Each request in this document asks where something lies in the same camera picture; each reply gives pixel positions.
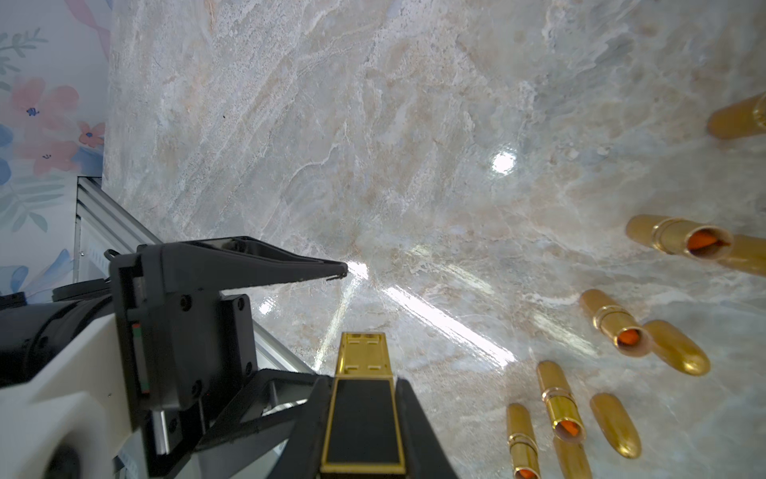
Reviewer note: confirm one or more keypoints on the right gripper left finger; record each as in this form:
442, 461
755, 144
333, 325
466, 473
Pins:
301, 457

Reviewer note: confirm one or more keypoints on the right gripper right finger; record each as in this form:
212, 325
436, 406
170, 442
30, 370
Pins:
424, 455

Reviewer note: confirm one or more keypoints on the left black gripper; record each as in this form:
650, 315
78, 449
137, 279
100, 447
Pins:
187, 339

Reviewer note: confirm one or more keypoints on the square gold black lipstick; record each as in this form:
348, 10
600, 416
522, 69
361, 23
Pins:
363, 437

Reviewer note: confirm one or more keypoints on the gold lipstick cap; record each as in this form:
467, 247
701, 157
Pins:
572, 459
747, 254
676, 349
616, 425

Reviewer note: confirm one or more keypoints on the gold lipstick base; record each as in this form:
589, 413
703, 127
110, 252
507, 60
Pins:
740, 120

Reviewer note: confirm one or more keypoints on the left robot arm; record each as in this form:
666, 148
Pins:
64, 403

